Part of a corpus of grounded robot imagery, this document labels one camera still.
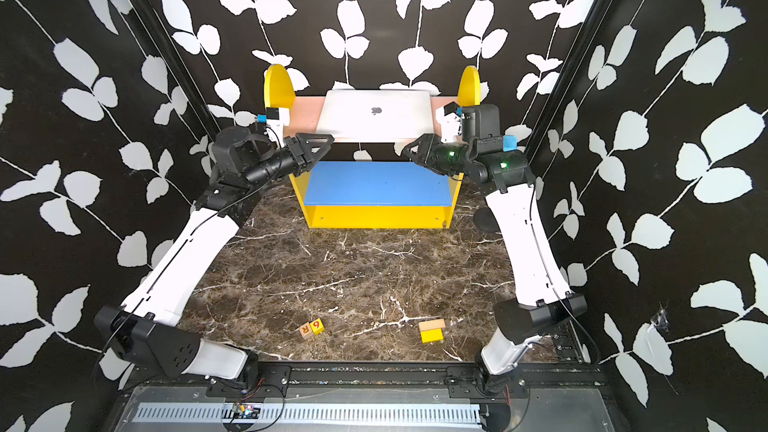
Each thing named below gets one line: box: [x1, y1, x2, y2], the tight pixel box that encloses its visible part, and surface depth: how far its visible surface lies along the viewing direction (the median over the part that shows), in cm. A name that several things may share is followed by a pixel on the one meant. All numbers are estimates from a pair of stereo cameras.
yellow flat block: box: [420, 328, 444, 344], surface depth 83 cm
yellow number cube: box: [309, 318, 325, 335], surface depth 82 cm
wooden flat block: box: [418, 318, 446, 331], surface depth 85 cm
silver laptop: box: [316, 89, 434, 144], surface depth 80 cm
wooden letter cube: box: [299, 322, 313, 340], surface depth 81 cm
